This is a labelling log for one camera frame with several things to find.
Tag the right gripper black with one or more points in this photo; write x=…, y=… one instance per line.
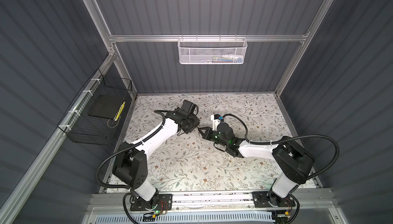
x=206, y=136

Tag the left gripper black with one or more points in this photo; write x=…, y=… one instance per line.
x=196, y=120

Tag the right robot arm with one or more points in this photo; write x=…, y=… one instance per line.
x=295, y=161

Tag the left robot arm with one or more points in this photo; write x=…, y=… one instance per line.
x=131, y=166

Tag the floral table mat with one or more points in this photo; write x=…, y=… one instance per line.
x=190, y=163

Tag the yellow tool in basket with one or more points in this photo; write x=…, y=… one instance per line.
x=118, y=114

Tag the items in white basket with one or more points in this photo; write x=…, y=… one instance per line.
x=236, y=59

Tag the black box in basket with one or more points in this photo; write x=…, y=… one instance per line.
x=105, y=107

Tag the white vented panel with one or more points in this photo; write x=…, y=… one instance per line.
x=209, y=217

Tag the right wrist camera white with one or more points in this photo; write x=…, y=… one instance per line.
x=216, y=120

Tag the white wire mesh basket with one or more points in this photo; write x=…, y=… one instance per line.
x=191, y=50

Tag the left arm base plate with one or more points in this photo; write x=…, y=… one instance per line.
x=157, y=203

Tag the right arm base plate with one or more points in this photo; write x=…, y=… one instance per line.
x=264, y=199

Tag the black wire basket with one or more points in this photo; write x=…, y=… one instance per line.
x=79, y=127

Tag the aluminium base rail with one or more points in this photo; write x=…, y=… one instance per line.
x=318, y=198

